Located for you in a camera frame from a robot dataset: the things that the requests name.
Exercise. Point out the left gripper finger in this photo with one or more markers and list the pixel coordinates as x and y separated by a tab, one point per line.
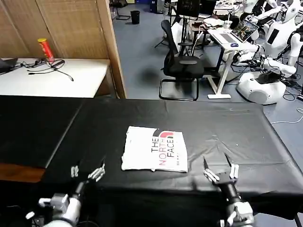
97	174
74	171

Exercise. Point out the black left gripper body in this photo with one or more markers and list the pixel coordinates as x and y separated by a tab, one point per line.
84	188

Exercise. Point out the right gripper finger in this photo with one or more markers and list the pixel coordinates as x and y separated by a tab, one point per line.
210	175
234	171

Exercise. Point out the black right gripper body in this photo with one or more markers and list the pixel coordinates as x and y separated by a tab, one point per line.
228	186

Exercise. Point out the white printed t-shirt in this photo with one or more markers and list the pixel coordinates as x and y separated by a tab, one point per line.
142	151

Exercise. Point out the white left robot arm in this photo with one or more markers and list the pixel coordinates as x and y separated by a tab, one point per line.
68	210

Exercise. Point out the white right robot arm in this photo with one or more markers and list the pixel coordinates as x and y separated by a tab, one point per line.
241	212

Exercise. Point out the black table cloth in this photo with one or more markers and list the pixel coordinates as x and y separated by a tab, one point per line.
236	132
30	127

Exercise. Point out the brown wooden board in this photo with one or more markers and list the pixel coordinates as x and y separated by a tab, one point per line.
19	172

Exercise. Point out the white side table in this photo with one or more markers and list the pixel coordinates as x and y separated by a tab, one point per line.
52	80

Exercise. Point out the black office chair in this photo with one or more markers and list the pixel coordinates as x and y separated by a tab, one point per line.
183	66

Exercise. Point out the red snack can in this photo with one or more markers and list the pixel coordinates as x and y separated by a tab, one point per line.
46	50

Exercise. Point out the white standing desk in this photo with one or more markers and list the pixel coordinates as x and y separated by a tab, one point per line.
225	47

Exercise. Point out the black laptop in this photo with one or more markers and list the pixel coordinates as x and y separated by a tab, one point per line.
7	64

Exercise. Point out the blue computer mouse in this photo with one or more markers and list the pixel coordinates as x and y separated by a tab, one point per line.
234	44

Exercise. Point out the white humanoid robot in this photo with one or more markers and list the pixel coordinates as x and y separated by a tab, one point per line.
277	40

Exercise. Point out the silver open laptop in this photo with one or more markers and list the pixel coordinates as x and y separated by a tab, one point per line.
243	29

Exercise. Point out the wooden partition screen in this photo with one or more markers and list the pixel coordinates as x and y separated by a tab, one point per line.
75	28

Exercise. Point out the white drink cup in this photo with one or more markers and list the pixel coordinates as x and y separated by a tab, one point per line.
228	23

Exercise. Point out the folded cloth pile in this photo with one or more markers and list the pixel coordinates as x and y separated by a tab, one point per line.
213	22

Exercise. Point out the black trash bin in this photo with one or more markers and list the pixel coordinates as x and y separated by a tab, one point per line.
135	17

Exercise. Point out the black monitor on stand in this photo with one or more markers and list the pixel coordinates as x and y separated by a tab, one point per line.
189	7

